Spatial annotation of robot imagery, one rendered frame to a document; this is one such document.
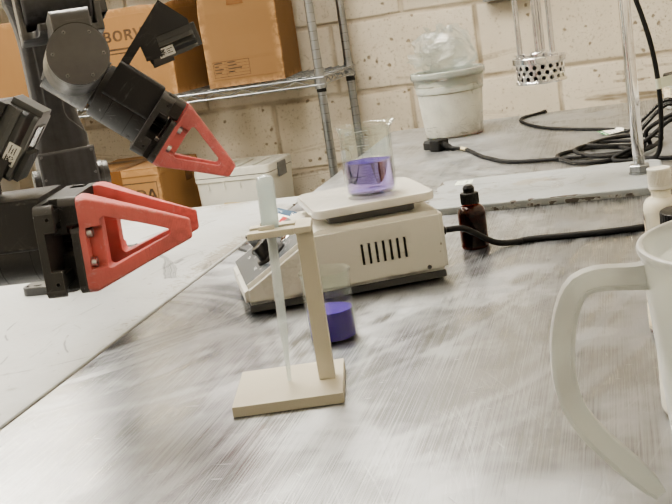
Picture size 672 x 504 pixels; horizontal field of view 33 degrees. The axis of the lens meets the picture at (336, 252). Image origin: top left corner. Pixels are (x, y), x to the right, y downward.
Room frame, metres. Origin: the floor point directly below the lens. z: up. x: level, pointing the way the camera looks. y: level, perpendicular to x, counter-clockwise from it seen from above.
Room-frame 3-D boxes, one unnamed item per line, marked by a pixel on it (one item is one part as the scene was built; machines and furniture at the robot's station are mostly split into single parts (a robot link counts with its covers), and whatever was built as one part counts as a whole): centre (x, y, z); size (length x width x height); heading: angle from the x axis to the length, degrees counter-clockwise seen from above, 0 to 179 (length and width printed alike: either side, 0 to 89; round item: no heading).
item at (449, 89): (2.16, -0.26, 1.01); 0.14 x 0.14 x 0.21
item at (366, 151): (1.10, -0.05, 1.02); 0.06 x 0.05 x 0.08; 100
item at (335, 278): (0.92, 0.01, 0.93); 0.04 x 0.04 x 0.06
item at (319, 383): (0.80, 0.05, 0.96); 0.08 x 0.08 x 0.13; 87
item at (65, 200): (0.81, 0.14, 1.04); 0.09 x 0.07 x 0.07; 87
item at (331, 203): (1.12, -0.04, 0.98); 0.12 x 0.12 x 0.01; 8
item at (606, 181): (1.44, -0.28, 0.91); 0.30 x 0.20 x 0.01; 75
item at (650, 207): (1.01, -0.30, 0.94); 0.03 x 0.03 x 0.09
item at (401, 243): (1.11, -0.01, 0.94); 0.22 x 0.13 x 0.08; 98
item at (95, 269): (0.80, 0.14, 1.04); 0.09 x 0.07 x 0.07; 87
